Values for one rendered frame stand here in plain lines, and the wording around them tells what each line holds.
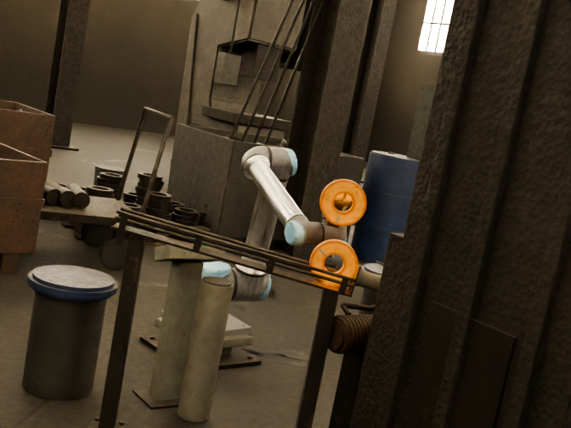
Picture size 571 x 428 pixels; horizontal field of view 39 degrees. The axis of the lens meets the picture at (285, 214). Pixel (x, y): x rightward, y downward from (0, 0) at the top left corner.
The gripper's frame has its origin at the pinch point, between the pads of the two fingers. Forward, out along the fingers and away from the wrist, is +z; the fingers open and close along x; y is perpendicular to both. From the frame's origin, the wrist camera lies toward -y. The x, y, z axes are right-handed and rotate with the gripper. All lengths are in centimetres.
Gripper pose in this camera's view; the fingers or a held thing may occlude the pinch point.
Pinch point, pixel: (344, 196)
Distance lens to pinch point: 269.1
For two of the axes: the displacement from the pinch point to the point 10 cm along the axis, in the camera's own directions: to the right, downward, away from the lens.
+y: 1.9, -9.7, 1.3
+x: 9.8, 1.9, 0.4
